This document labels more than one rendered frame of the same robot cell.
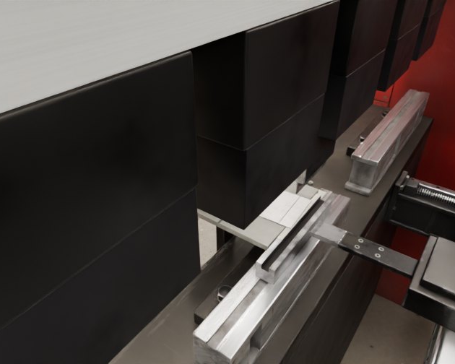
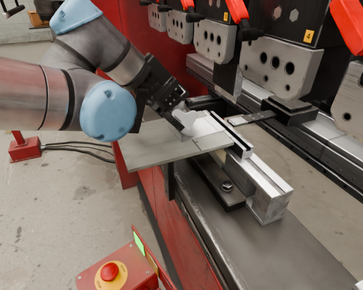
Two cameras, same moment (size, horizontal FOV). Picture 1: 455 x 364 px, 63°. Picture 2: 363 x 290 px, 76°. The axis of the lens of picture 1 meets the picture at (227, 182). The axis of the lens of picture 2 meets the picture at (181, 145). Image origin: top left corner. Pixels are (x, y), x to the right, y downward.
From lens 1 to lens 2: 49 cm
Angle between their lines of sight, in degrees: 47
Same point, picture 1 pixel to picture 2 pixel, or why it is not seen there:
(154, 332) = (223, 237)
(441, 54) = (144, 35)
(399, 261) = (267, 113)
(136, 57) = not seen: outside the picture
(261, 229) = (219, 138)
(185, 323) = (225, 218)
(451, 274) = (291, 103)
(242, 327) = (275, 177)
